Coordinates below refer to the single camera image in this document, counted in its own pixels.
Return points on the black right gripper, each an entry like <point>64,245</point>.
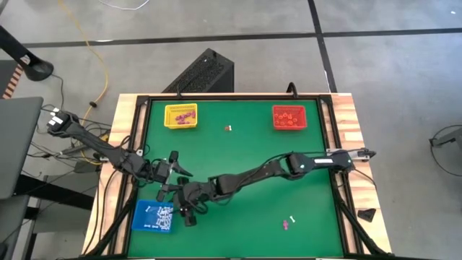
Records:
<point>195,193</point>

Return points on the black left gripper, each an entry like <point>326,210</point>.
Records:
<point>161,171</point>

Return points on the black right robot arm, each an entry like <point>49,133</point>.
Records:
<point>274,169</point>

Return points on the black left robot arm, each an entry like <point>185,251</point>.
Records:
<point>104,151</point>

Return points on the blue plastic basket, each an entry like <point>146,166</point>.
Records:
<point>140,218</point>

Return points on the green table mat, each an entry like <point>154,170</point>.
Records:
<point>234,159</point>

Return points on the yellow plastic basket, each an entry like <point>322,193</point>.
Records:
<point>171,109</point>

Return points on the black computer tower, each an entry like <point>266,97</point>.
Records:
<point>202,72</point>

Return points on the red plastic basket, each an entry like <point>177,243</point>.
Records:
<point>279,126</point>

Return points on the grey desk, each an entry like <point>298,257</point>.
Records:
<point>18,144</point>

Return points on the black floor stand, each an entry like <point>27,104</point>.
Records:
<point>34,68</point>

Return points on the black triangular bracket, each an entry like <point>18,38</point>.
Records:
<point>366,214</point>

